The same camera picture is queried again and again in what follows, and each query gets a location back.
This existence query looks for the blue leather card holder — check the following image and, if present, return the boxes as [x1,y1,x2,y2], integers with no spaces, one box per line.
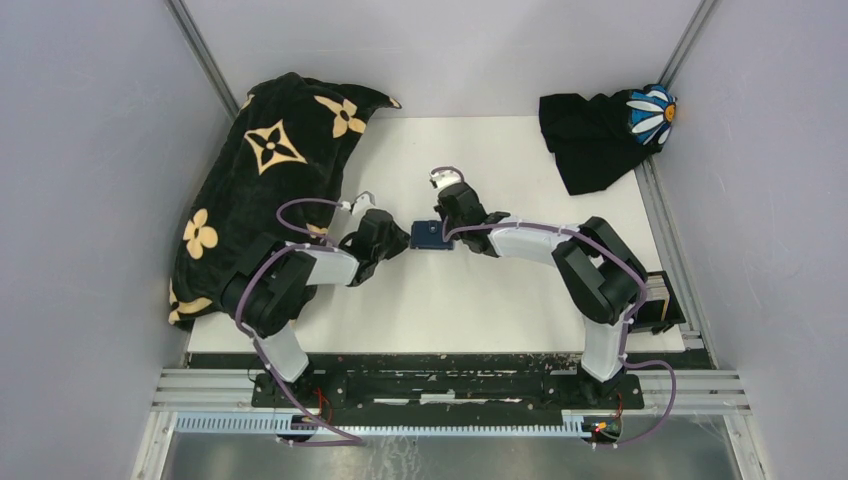
[409,220,454,251]

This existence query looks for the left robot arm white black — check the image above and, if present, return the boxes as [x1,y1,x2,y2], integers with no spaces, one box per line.
[215,208,411,407]

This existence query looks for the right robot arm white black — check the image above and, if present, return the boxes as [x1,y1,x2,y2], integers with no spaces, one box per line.
[431,180,647,408]

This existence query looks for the stack of credit cards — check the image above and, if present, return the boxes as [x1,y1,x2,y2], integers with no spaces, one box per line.
[644,272,671,321]

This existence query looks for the black card tray stand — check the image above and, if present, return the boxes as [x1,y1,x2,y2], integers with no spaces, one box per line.
[630,271,686,335]

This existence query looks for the black blanket with beige flowers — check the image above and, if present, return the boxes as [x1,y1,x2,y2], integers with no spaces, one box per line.
[168,72,401,325]

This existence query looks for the black cloth with blue flower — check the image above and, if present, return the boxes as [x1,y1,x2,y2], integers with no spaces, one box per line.
[538,84,677,196]

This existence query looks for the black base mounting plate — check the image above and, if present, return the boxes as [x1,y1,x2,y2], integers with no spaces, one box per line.
[289,371,645,427]

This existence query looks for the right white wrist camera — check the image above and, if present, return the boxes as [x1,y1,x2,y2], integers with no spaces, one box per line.
[429,166,465,190]

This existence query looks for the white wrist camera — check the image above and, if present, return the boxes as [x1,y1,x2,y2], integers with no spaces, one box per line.
[341,191,376,216]
[429,166,465,190]

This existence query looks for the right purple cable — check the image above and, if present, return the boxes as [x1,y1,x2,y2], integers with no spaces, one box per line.
[429,165,678,449]

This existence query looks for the purple cable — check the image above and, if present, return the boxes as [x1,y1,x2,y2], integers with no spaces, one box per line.
[233,197,366,448]
[429,165,678,449]

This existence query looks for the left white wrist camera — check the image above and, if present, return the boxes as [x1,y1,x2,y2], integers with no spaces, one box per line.
[341,191,376,216]

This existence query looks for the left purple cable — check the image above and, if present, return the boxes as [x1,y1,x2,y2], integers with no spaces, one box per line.
[233,197,366,448]

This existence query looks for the aluminium frame rails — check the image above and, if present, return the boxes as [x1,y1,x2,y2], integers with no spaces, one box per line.
[132,317,753,480]

